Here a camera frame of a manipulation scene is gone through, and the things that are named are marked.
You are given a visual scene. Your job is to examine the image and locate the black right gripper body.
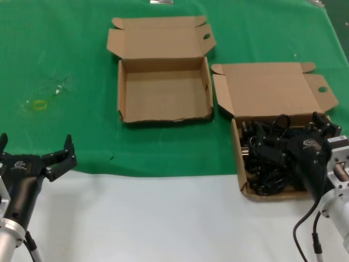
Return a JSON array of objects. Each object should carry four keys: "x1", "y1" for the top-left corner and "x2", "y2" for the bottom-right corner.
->
[{"x1": 287, "y1": 133, "x2": 333, "y2": 201}]

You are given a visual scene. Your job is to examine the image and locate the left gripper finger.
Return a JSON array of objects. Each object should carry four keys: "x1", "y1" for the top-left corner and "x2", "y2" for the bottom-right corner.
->
[
  {"x1": 40, "y1": 133, "x2": 78, "y2": 183},
  {"x1": 0, "y1": 133, "x2": 9, "y2": 155}
]

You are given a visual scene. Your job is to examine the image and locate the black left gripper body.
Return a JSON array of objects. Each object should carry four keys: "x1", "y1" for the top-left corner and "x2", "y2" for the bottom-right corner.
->
[{"x1": 0, "y1": 153, "x2": 47, "y2": 228}]

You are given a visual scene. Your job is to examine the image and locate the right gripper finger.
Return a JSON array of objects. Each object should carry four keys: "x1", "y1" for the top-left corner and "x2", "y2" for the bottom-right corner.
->
[
  {"x1": 256, "y1": 127, "x2": 294, "y2": 166},
  {"x1": 312, "y1": 111, "x2": 343, "y2": 140}
]

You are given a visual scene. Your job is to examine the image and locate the brown cardboard box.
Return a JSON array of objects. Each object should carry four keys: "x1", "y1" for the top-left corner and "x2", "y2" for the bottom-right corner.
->
[{"x1": 211, "y1": 62, "x2": 340, "y2": 203}]

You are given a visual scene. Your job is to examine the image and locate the torn-edged cardboard box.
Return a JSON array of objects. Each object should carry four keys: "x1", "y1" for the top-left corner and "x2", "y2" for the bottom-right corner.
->
[{"x1": 106, "y1": 15, "x2": 218, "y2": 127}]

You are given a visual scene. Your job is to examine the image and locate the green tablecloth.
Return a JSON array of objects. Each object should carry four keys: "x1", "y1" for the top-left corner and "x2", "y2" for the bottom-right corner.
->
[{"x1": 0, "y1": 0, "x2": 349, "y2": 178}]

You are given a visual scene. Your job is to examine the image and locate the tangled black power cables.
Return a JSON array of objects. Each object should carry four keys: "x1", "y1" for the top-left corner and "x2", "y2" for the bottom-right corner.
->
[{"x1": 239, "y1": 114, "x2": 317, "y2": 197}]

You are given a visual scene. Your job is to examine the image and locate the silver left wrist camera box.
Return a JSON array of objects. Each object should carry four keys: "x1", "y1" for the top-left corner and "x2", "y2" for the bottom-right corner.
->
[{"x1": 0, "y1": 160, "x2": 12, "y2": 219}]

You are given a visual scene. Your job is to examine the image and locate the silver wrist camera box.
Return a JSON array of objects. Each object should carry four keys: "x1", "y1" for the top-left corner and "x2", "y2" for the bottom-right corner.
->
[
  {"x1": 0, "y1": 160, "x2": 12, "y2": 219},
  {"x1": 327, "y1": 135, "x2": 349, "y2": 197}
]

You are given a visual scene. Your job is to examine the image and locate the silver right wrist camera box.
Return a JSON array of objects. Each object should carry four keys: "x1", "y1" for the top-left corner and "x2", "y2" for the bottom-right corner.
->
[{"x1": 327, "y1": 135, "x2": 349, "y2": 197}]

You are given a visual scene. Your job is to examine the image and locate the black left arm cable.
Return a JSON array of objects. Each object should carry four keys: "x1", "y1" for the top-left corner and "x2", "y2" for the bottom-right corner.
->
[{"x1": 23, "y1": 230, "x2": 43, "y2": 262}]

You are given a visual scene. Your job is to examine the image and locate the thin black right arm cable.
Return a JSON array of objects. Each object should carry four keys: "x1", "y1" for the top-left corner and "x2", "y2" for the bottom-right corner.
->
[{"x1": 293, "y1": 200, "x2": 320, "y2": 262}]

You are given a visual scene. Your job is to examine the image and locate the black cable with connector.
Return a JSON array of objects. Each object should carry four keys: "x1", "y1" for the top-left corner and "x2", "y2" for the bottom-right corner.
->
[{"x1": 311, "y1": 211, "x2": 327, "y2": 262}]

